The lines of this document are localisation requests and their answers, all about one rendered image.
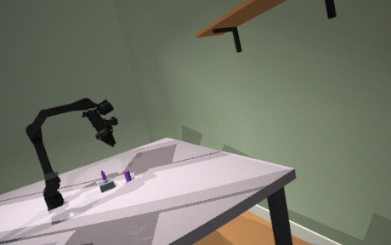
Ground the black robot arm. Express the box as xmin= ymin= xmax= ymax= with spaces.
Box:
xmin=26 ymin=98 xmax=118 ymax=211

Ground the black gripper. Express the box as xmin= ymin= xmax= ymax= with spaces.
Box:
xmin=92 ymin=117 xmax=116 ymax=147

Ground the translucent purple cylinder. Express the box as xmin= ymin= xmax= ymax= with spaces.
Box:
xmin=123 ymin=170 xmax=132 ymax=182

